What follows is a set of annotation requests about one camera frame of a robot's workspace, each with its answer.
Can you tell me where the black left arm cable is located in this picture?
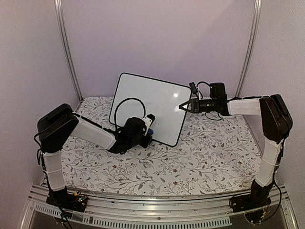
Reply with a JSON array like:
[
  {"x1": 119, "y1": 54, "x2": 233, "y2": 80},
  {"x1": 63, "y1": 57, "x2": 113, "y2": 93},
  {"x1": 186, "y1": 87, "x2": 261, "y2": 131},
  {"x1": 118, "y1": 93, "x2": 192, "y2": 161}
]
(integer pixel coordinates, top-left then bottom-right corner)
[{"x1": 113, "y1": 97, "x2": 147, "y2": 131}]

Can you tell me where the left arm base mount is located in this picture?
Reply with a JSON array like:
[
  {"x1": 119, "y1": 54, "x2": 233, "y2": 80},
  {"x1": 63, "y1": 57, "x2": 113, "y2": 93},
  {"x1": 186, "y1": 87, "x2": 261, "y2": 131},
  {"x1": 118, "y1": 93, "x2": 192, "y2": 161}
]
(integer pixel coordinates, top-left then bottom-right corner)
[{"x1": 46, "y1": 187, "x2": 88, "y2": 212}]

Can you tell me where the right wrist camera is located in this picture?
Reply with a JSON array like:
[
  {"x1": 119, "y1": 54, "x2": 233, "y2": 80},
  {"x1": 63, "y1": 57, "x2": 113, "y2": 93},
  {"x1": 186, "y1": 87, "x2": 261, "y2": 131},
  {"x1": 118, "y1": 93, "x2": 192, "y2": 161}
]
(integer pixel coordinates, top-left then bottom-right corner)
[{"x1": 189, "y1": 82, "x2": 203, "y2": 100}]

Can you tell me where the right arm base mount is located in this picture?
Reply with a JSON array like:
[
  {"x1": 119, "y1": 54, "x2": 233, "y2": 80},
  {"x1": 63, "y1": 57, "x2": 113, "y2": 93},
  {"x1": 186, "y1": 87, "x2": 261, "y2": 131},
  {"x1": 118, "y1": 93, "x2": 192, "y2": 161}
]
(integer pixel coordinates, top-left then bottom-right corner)
[{"x1": 229, "y1": 181, "x2": 273, "y2": 224}]

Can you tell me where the aluminium front rail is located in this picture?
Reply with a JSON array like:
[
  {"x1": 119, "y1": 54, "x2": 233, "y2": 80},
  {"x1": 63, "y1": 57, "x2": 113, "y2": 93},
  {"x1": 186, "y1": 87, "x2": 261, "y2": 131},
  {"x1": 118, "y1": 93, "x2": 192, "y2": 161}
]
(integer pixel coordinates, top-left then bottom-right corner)
[{"x1": 21, "y1": 185, "x2": 300, "y2": 229}]

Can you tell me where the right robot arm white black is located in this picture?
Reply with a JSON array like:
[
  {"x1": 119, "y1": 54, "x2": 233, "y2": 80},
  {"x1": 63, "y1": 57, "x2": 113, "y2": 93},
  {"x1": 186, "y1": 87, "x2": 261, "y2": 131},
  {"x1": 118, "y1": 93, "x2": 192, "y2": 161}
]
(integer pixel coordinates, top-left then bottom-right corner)
[{"x1": 179, "y1": 83, "x2": 293, "y2": 208}]

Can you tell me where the aluminium frame post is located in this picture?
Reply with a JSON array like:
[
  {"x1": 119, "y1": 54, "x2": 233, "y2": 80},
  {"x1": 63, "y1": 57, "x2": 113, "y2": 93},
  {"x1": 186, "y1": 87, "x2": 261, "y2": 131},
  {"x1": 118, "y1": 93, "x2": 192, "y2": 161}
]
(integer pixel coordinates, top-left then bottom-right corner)
[
  {"x1": 54, "y1": 0, "x2": 83, "y2": 102},
  {"x1": 235, "y1": 0, "x2": 262, "y2": 97}
]

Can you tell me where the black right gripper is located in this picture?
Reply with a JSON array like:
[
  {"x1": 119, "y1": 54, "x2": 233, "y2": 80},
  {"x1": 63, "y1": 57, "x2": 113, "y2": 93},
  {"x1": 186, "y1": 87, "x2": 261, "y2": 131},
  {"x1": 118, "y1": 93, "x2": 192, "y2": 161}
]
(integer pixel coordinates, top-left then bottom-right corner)
[{"x1": 178, "y1": 100, "x2": 216, "y2": 116}]

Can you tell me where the floral patterned table mat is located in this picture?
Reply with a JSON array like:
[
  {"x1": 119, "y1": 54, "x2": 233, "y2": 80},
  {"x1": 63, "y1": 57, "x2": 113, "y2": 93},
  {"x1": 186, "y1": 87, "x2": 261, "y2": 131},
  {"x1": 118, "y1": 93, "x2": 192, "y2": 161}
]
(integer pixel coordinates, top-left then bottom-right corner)
[{"x1": 45, "y1": 95, "x2": 269, "y2": 197}]

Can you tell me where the left aluminium frame post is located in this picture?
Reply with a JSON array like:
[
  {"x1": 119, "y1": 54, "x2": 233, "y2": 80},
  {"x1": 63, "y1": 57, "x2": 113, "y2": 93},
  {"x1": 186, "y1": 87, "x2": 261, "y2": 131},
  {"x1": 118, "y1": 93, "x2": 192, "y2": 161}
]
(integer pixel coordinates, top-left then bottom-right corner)
[{"x1": 54, "y1": 0, "x2": 83, "y2": 102}]

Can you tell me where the right aluminium frame post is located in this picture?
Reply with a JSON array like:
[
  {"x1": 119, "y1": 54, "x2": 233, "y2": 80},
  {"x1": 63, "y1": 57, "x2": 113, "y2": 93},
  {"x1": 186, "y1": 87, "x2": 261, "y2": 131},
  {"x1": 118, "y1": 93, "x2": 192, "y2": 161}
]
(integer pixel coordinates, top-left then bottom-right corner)
[{"x1": 235, "y1": 0, "x2": 262, "y2": 97}]

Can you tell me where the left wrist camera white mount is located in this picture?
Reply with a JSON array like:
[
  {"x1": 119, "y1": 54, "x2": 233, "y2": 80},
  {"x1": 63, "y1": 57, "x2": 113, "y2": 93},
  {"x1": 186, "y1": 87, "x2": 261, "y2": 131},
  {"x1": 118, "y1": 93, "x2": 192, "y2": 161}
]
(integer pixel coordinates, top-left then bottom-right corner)
[{"x1": 142, "y1": 114, "x2": 155, "y2": 129}]

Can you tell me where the blue whiteboard eraser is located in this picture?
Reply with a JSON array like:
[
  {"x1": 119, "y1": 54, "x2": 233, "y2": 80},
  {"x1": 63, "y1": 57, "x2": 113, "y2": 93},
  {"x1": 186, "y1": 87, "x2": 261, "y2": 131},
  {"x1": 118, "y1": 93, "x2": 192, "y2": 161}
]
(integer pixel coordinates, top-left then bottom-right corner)
[{"x1": 147, "y1": 128, "x2": 153, "y2": 136}]

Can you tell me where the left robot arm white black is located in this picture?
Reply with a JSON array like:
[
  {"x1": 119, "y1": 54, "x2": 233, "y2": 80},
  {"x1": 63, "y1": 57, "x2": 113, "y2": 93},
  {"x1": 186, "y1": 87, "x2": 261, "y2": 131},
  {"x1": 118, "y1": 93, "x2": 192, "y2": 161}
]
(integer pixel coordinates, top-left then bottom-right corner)
[{"x1": 34, "y1": 104, "x2": 155, "y2": 207}]

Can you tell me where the small black-framed whiteboard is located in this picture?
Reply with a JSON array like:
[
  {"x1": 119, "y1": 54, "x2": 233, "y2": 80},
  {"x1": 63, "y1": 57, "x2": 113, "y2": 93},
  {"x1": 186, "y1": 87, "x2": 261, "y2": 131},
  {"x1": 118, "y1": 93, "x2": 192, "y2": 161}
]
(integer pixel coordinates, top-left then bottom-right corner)
[{"x1": 109, "y1": 73, "x2": 191, "y2": 147}]

